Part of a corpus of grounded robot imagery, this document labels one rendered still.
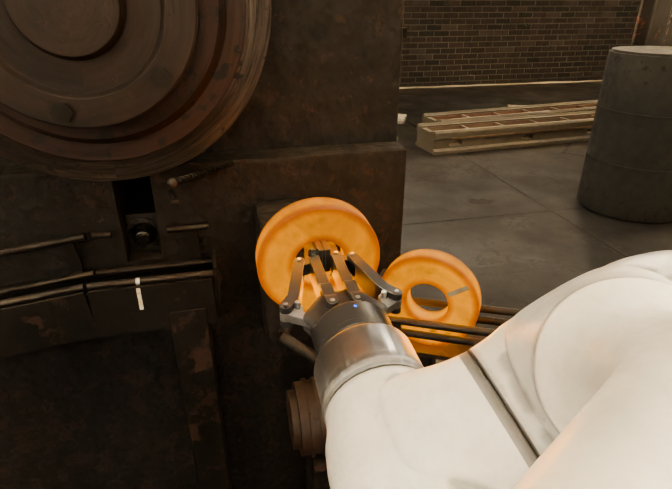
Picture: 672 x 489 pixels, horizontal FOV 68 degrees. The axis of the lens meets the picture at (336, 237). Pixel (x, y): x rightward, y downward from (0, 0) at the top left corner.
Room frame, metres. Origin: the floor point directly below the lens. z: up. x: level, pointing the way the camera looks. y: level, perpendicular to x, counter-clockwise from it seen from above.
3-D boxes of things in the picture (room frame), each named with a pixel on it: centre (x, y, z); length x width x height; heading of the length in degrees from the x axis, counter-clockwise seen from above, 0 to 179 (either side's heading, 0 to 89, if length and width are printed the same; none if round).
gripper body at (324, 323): (0.40, -0.01, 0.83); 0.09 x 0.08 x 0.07; 13
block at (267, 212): (0.78, 0.10, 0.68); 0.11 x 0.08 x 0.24; 13
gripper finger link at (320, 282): (0.46, 0.01, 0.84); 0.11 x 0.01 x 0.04; 14
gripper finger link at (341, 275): (0.46, -0.01, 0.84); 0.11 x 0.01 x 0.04; 11
